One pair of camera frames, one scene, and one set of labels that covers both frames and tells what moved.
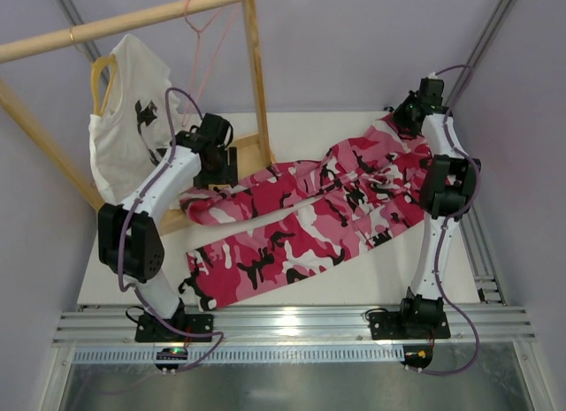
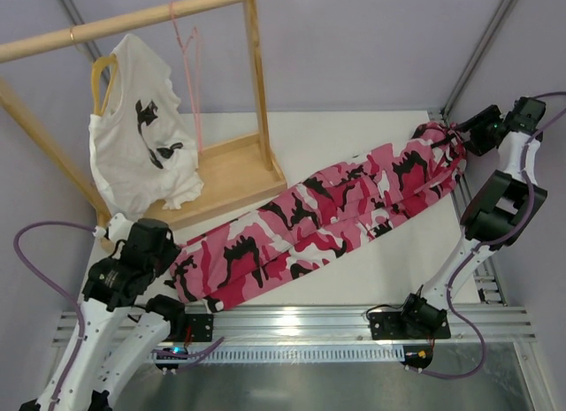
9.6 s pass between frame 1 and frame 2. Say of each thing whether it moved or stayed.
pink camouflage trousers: moved
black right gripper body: moved
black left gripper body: moved
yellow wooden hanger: stayed
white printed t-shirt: stayed
